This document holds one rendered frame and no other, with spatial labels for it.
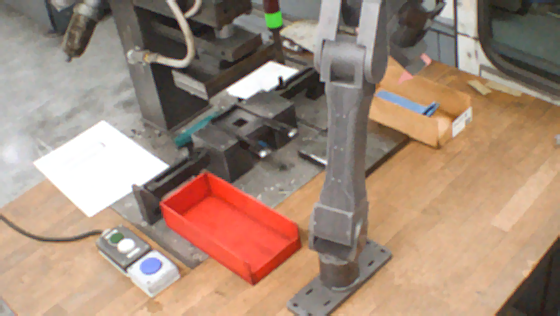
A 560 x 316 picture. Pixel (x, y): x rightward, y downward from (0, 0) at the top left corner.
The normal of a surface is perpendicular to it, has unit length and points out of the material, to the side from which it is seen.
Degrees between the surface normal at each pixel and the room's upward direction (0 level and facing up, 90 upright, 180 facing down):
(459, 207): 0
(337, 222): 70
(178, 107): 90
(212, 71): 0
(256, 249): 0
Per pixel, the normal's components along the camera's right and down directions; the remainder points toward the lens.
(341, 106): -0.54, 0.28
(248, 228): -0.14, -0.79
